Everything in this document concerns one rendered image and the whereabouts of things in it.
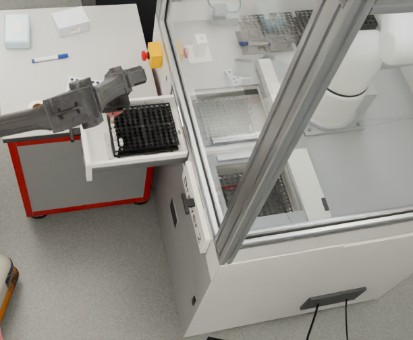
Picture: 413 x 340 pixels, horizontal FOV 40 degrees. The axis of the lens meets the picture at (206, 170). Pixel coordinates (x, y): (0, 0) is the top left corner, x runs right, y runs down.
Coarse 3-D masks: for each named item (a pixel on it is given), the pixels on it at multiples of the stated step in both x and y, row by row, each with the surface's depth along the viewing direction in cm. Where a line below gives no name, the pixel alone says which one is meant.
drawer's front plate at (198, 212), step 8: (184, 168) 188; (192, 168) 184; (184, 176) 190; (192, 176) 182; (184, 184) 191; (192, 184) 181; (192, 192) 181; (200, 200) 178; (192, 208) 184; (200, 208) 177; (192, 216) 185; (200, 216) 176; (200, 224) 175; (200, 232) 177; (208, 232) 173; (200, 240) 178; (208, 240) 172; (200, 248) 180
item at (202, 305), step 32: (160, 192) 252; (160, 224) 263; (192, 224) 195; (192, 256) 202; (352, 256) 192; (384, 256) 202; (192, 288) 209; (224, 288) 190; (256, 288) 199; (288, 288) 210; (320, 288) 221; (352, 288) 234; (384, 288) 249; (192, 320) 219; (224, 320) 232; (256, 320) 246
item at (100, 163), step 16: (160, 96) 201; (176, 112) 205; (96, 128) 196; (176, 128) 202; (96, 144) 193; (96, 160) 190; (112, 160) 184; (128, 160) 185; (144, 160) 188; (160, 160) 190; (176, 160) 192
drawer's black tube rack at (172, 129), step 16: (128, 112) 194; (144, 112) 195; (160, 112) 197; (128, 128) 191; (144, 128) 192; (160, 128) 193; (112, 144) 190; (128, 144) 188; (144, 144) 189; (160, 144) 194; (176, 144) 191
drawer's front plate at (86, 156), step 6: (78, 126) 197; (84, 132) 184; (84, 138) 183; (84, 144) 182; (84, 150) 181; (84, 156) 180; (90, 162) 179; (90, 168) 180; (90, 174) 184; (90, 180) 187
